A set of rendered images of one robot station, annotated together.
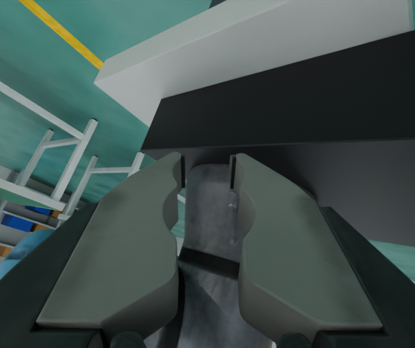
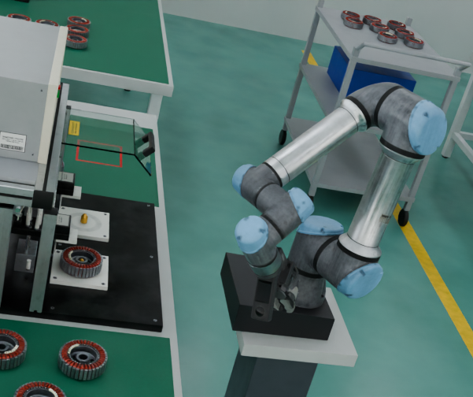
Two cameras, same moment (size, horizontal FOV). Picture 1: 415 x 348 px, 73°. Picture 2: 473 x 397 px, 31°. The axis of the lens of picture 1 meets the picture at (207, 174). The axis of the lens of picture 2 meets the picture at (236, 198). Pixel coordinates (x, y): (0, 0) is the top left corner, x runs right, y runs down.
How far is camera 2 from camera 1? 2.06 m
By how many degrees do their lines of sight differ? 26
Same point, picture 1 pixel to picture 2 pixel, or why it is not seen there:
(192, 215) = (315, 290)
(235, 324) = (300, 256)
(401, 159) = (249, 301)
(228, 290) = (301, 265)
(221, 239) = (303, 281)
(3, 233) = not seen: outside the picture
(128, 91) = (341, 347)
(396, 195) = (248, 287)
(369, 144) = not seen: hidden behind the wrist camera
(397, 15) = (244, 335)
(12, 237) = not seen: outside the picture
